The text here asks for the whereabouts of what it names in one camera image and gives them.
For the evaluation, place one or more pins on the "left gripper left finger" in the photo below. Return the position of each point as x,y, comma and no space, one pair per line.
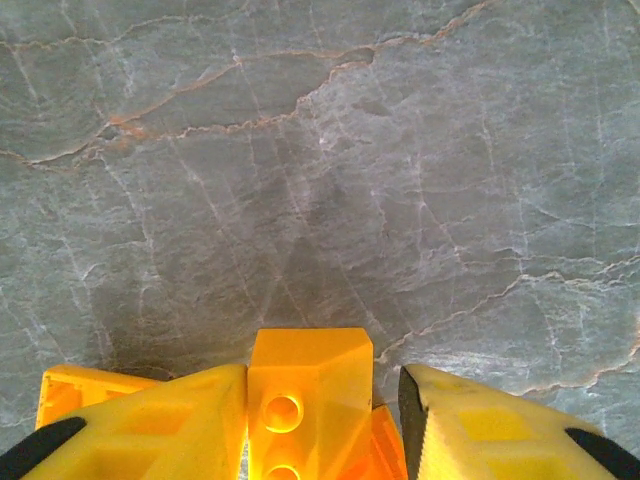
150,430

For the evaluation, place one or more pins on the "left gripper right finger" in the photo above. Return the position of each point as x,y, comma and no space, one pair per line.
490,435

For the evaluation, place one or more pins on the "orange lego arch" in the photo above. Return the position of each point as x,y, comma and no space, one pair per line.
385,445

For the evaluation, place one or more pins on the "yellow sloped lego brick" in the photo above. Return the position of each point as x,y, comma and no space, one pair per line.
310,370

